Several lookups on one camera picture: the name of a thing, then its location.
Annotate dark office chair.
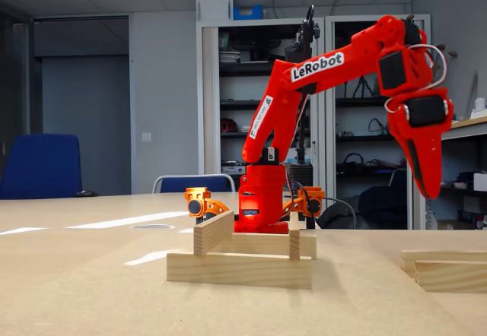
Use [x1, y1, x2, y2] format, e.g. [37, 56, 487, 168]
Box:
[387, 167, 408, 189]

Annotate grey side table wooden top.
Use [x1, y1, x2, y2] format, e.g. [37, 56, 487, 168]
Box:
[425, 116, 487, 231]

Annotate black jacket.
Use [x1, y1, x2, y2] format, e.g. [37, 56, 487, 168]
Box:
[317, 185, 409, 230]

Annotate black mini tripod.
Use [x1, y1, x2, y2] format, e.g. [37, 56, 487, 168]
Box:
[351, 76, 377, 100]

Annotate black gooseneck stand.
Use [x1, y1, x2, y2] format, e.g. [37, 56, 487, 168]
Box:
[284, 4, 321, 196]

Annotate grey metal cabinet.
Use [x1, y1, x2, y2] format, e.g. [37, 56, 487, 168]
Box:
[325, 13, 432, 230]
[195, 17, 326, 200]

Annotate grey electronic device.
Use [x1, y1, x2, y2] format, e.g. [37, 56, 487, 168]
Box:
[221, 160, 247, 176]

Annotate blue plastic box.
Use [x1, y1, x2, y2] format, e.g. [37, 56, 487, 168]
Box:
[232, 5, 264, 21]

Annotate white paper stack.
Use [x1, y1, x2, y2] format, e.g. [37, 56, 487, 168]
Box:
[219, 49, 241, 64]

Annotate brown fibreboard sheet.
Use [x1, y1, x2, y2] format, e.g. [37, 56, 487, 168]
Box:
[0, 230, 487, 336]

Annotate grey door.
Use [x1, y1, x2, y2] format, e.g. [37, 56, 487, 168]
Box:
[33, 15, 131, 196]

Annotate blue office chair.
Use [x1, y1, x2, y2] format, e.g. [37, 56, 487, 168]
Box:
[0, 133, 83, 201]

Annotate black cable heap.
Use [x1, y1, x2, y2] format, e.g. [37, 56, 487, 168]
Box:
[336, 152, 406, 173]

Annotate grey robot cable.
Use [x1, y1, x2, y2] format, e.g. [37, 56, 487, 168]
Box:
[322, 197, 358, 230]

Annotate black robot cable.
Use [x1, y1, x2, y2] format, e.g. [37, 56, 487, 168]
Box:
[283, 179, 317, 230]

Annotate blue chair grey frame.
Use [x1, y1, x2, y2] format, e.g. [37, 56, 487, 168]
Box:
[151, 173, 236, 195]

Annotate white cable grommet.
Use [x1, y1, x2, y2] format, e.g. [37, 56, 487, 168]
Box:
[130, 223, 176, 231]

